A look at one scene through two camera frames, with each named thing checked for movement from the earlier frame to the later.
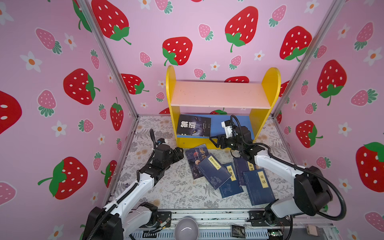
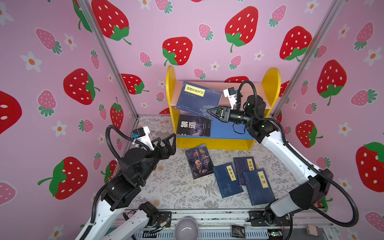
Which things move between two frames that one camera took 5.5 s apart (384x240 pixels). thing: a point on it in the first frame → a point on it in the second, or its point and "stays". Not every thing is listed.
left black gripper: (180, 155) → (169, 151)
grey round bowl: (186, 228) stays
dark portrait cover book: (194, 156) stays
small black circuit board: (238, 231) stays
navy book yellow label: (214, 171) → (197, 100)
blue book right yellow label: (258, 186) stays
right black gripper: (221, 138) → (224, 110)
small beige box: (312, 230) stays
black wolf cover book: (188, 125) stays
